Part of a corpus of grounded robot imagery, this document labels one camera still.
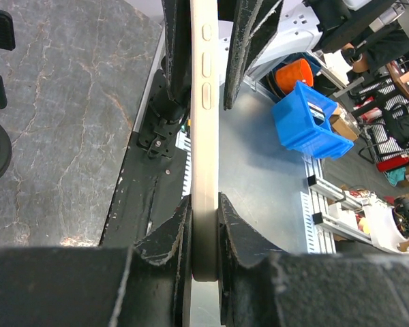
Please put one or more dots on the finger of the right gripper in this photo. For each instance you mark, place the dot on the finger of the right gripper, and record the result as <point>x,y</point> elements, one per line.
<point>178,47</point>
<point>255,24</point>

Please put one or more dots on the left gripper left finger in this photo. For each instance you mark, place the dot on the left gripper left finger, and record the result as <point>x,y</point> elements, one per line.
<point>146,284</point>

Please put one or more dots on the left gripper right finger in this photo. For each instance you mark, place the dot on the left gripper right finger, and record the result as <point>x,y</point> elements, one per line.
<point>261,285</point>

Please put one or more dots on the beige case phone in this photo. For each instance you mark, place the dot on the beige case phone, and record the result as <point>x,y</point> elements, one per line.
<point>205,139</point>

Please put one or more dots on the orange tape roll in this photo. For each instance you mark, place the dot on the orange tape roll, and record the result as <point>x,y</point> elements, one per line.
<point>298,71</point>

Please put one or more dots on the blue plastic bin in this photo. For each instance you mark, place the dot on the blue plastic bin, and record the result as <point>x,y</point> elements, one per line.
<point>302,124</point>

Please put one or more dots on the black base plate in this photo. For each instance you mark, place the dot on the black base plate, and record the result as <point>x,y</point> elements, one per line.
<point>147,190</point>

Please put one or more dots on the slotted cable duct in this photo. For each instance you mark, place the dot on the slotted cable duct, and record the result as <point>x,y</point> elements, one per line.
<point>183,143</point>

